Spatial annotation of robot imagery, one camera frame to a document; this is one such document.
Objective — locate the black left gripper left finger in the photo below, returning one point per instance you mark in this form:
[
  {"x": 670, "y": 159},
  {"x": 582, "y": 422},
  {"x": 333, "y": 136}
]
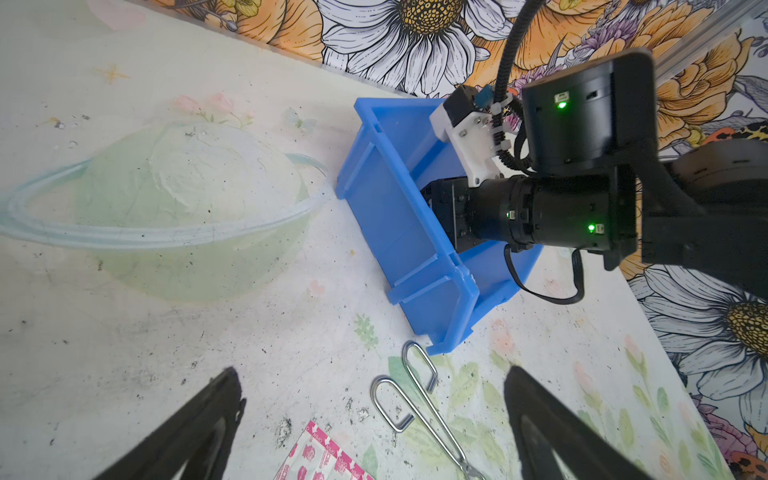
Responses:
[{"x": 195, "y": 442}]

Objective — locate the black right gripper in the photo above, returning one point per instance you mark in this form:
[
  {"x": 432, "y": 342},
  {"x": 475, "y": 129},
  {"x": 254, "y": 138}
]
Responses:
[{"x": 448, "y": 200}]

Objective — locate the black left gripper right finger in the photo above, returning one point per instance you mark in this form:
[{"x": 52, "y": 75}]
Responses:
[{"x": 547, "y": 433}]

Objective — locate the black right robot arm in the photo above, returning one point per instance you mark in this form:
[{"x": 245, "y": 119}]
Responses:
[{"x": 585, "y": 175}]

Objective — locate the blue plastic bin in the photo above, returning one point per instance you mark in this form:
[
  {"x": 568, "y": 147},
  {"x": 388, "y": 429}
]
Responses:
[{"x": 442, "y": 292}]

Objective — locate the pink patterned packet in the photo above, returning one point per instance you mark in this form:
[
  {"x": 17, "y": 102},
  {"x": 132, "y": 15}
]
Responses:
[{"x": 316, "y": 456}]

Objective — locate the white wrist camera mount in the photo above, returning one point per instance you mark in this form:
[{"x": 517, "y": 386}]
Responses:
[{"x": 465, "y": 121}]

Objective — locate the metal wire tongs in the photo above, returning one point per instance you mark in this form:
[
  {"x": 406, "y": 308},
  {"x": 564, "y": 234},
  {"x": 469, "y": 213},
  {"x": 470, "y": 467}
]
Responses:
[{"x": 422, "y": 409}]

